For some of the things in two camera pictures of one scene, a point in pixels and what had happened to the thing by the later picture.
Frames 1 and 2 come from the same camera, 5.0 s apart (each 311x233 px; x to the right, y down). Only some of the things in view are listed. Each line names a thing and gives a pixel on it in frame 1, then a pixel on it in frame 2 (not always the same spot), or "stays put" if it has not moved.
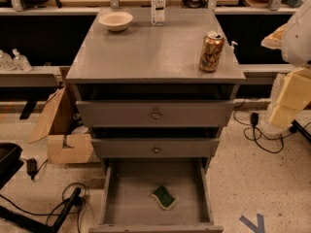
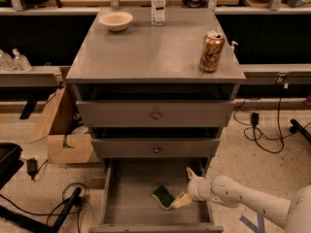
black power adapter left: (31, 167) stays put
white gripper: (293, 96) to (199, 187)
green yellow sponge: (164, 198) stays put
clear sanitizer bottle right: (20, 62) stays put
